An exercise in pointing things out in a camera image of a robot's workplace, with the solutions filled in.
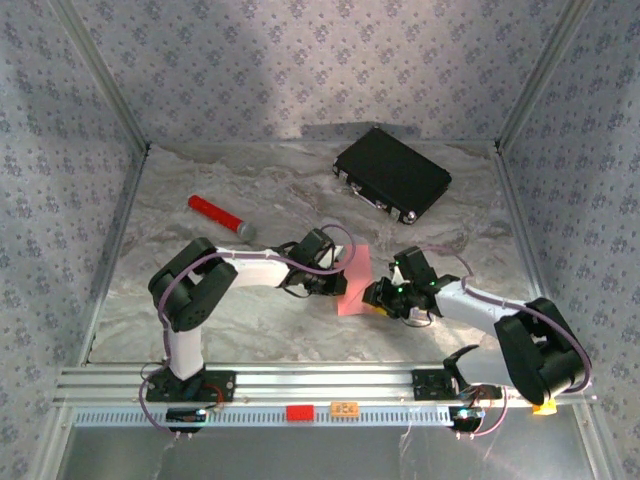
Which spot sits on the pink paper sheet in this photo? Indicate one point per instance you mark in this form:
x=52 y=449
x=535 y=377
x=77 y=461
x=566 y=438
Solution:
x=359 y=280

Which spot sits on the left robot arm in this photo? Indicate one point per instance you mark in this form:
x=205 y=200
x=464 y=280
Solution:
x=200 y=295

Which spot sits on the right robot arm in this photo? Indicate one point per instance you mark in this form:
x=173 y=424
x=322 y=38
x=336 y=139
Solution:
x=535 y=360

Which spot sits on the black hard case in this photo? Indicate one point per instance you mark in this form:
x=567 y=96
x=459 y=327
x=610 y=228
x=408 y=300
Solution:
x=395 y=172

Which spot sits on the red cylinder marker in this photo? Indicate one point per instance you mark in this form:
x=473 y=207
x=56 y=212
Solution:
x=215 y=212

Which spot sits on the orange label tag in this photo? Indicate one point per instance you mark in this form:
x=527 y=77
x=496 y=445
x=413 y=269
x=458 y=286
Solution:
x=345 y=409

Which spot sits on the orange yellow block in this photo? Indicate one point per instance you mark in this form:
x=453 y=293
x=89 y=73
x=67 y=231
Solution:
x=545 y=409

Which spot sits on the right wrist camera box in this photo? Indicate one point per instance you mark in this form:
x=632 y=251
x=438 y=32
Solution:
x=398 y=275

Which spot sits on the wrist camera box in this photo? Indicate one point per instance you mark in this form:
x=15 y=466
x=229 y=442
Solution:
x=398 y=275
x=336 y=255

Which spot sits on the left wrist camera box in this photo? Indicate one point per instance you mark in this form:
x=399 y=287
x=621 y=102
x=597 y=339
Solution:
x=336 y=255

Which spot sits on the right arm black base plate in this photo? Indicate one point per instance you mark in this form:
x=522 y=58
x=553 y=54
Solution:
x=425 y=385

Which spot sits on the aluminium mounting rail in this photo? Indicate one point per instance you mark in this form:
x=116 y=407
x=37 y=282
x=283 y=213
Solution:
x=325 y=382

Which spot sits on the aluminium side rail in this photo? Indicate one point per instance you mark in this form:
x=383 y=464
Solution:
x=116 y=250
x=524 y=225

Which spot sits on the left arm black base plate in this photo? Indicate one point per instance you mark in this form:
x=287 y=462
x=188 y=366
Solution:
x=225 y=385

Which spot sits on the aluminium frame post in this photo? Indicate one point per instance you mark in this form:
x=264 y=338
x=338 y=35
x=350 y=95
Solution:
x=104 y=75
x=540 y=75

